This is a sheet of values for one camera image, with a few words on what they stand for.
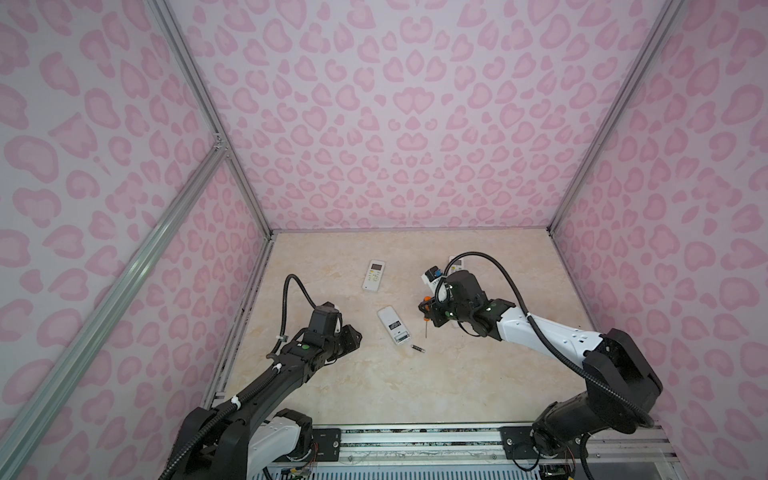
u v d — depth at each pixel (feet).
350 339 2.51
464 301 2.19
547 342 1.60
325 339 2.19
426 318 2.81
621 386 1.39
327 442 2.41
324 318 2.18
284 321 2.23
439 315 2.46
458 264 3.50
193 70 2.52
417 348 2.94
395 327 3.04
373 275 3.47
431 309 2.47
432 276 2.49
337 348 2.36
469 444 2.46
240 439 1.31
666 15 2.28
